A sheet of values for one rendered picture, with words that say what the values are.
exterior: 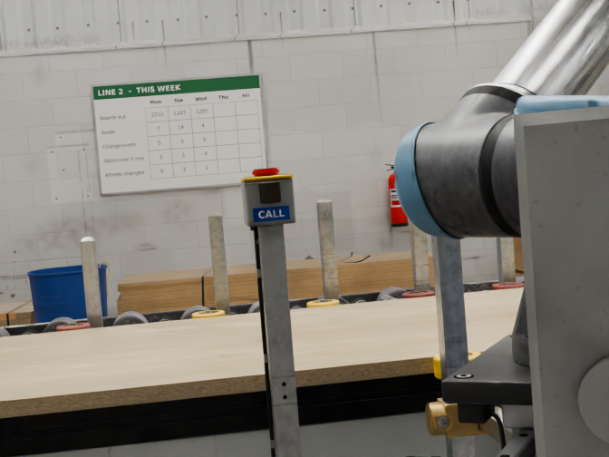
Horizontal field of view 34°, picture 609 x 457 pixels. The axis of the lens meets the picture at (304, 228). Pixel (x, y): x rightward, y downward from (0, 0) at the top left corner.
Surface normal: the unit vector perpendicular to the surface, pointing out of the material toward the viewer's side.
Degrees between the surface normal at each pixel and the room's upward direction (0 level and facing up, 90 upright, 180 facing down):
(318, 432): 90
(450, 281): 90
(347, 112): 90
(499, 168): 80
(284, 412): 90
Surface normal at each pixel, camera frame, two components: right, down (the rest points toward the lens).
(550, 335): -0.43, 0.08
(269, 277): 0.13, 0.04
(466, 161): -0.78, -0.20
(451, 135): -0.61, -0.65
